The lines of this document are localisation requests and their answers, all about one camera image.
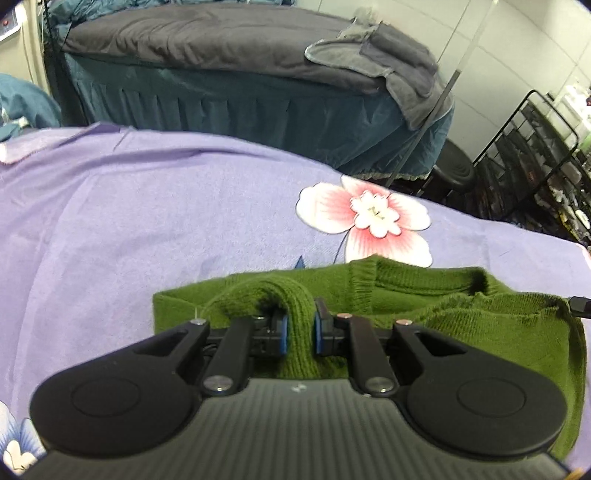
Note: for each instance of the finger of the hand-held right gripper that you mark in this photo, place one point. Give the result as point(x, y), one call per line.
point(581, 307)

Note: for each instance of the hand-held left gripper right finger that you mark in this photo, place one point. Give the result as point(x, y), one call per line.
point(323, 332)

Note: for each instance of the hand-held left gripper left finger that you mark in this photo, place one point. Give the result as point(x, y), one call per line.
point(277, 337)

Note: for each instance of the green knit sweater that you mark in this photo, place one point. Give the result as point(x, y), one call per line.
point(485, 332)

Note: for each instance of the black metal shelf rack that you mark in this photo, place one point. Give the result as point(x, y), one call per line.
point(531, 175)

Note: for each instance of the purple floral bedsheet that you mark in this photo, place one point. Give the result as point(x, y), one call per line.
point(138, 221)

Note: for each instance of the black round stool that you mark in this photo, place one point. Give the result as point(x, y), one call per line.
point(455, 168)

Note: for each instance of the grey towel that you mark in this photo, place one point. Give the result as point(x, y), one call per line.
point(388, 60)

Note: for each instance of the grey covered massage bed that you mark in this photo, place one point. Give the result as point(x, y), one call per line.
point(207, 60)

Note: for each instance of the teal crumpled cloth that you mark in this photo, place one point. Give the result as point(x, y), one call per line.
point(23, 106)

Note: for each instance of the blue quilt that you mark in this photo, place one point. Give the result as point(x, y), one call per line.
point(161, 3)

